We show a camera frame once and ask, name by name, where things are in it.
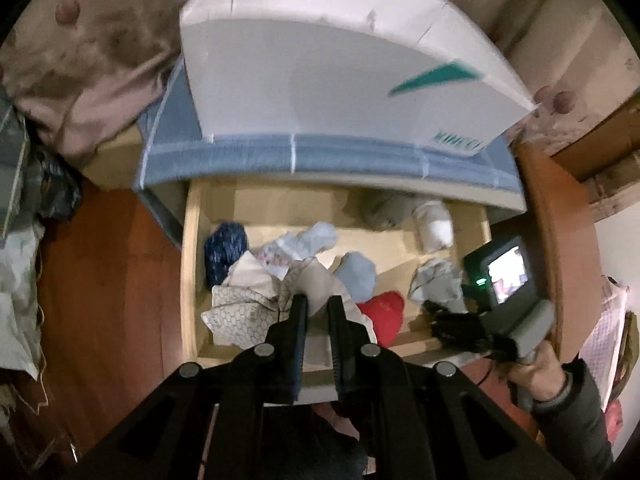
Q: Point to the beige leaf print curtain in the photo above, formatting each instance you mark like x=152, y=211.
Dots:
x=100, y=60

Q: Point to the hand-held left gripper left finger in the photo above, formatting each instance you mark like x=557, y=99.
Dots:
x=299, y=350

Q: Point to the white crumpled plastic bag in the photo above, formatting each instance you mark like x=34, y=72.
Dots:
x=17, y=300

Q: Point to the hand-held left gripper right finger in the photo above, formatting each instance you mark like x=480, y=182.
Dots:
x=336, y=355

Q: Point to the orange wooden board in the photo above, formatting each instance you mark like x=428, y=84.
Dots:
x=555, y=240

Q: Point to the wooden drawer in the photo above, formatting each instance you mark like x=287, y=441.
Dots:
x=192, y=310

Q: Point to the dark patterned plastic bag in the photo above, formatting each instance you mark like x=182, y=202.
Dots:
x=60, y=190

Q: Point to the pink printed white bag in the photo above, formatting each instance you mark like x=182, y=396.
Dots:
x=602, y=340

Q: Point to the brown cardboard box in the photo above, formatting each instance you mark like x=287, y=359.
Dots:
x=600, y=145

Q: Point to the person's right forearm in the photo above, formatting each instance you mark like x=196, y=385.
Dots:
x=575, y=430

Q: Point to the white floral underwear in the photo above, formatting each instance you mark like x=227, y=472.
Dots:
x=287, y=252

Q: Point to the blue checked cloth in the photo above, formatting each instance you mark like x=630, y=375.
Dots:
x=350, y=157

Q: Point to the navy blue underwear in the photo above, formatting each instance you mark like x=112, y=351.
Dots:
x=225, y=252

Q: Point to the white knit underwear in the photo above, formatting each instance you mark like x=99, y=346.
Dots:
x=434, y=227

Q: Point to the dark plaid cloth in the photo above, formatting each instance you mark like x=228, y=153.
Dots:
x=12, y=160

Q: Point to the red underwear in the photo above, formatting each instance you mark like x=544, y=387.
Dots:
x=382, y=315

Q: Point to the white cardboard box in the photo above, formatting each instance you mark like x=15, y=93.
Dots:
x=310, y=75

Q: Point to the light blue underwear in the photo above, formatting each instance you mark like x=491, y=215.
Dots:
x=356, y=275

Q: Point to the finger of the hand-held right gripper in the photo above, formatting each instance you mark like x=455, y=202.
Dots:
x=460, y=330

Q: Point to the person's right hand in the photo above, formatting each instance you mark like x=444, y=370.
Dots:
x=542, y=375

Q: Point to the beige honeycomb print underwear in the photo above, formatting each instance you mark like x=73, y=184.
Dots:
x=240, y=315

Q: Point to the grey rolled underwear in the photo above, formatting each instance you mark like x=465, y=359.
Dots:
x=387, y=210

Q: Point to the grey green patterned underwear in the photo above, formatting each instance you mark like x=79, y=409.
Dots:
x=437, y=285

